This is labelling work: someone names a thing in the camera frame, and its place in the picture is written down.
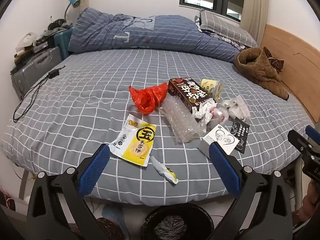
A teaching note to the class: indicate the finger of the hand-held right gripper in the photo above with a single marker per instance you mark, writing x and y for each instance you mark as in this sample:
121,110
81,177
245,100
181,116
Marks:
313,131
297,140

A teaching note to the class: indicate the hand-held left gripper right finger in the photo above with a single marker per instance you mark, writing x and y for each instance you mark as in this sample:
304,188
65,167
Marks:
225,170

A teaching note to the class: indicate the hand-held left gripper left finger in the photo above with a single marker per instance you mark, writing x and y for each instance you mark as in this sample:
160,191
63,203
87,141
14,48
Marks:
93,171

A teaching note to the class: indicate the white earphone box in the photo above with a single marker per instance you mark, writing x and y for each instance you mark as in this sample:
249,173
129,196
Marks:
222,136

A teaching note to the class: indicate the black printed card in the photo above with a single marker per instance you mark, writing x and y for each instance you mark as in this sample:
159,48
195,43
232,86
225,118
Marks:
240,132

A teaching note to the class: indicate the yellow snack packet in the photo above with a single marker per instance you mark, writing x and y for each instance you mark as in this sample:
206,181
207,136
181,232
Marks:
136,142

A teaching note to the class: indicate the clear plastic bag with pink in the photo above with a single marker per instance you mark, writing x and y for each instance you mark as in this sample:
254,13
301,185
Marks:
220,113

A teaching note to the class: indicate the small yellow foil wrapper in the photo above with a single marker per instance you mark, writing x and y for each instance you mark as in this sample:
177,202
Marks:
165,171

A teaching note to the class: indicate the white tissue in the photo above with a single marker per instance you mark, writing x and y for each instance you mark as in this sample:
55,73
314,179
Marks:
203,112

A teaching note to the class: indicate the clear plastic packaging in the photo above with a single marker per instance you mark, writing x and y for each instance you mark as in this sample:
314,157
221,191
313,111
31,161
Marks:
237,107

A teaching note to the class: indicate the clear bubble wrap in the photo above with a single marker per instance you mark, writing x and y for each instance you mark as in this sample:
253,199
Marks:
180,120

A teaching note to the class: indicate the black trash bin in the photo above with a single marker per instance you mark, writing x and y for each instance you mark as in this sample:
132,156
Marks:
155,220

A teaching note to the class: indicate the yellow-lidded plastic cup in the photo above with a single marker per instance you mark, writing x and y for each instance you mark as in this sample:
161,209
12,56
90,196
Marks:
208,85

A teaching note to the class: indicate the red plastic bag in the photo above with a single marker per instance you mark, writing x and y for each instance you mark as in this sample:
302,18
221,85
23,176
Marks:
145,100

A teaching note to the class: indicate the dark brown cardboard box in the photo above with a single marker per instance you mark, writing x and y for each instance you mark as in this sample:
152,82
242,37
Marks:
185,90

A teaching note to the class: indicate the person's right hand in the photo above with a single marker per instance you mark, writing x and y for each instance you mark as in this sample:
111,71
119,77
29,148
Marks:
312,205

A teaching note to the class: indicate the wooden headboard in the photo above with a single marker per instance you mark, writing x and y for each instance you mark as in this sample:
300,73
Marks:
295,55

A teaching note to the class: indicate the grey checked bed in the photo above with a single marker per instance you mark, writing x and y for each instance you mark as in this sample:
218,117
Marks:
87,92

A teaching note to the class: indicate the brown fleece garment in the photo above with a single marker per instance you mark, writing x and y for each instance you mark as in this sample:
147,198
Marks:
257,67

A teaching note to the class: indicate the grey suitcase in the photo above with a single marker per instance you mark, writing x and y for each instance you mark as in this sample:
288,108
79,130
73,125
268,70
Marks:
35,67

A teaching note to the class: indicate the teal plastic stool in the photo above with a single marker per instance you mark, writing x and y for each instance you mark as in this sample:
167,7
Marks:
62,42

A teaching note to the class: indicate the grey checked pillow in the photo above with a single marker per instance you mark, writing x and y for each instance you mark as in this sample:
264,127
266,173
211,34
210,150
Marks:
225,25

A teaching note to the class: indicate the blue striped quilt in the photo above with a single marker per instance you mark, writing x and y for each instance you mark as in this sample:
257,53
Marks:
125,35

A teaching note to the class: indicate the white plastic bag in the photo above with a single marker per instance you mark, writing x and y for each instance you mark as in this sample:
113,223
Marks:
25,40

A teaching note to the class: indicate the dark clutter pile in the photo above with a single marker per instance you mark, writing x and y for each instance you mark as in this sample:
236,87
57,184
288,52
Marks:
58,23

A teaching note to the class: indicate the blue desk lamp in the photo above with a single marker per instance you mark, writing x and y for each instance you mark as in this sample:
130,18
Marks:
74,2

